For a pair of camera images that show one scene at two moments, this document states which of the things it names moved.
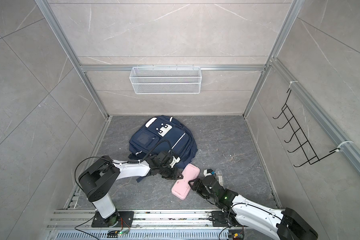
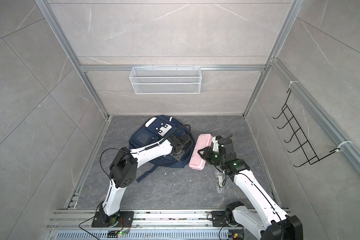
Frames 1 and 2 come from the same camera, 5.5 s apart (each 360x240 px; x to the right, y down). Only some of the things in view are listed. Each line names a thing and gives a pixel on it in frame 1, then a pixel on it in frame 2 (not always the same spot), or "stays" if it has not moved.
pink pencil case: [181, 189] → [197, 161]
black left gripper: [176, 175] → [181, 156]
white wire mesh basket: [165, 80] stays
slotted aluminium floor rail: [76, 224] stays
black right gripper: [198, 185] → [206, 154]
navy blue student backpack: [161, 133] stays
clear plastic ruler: [219, 177] stays
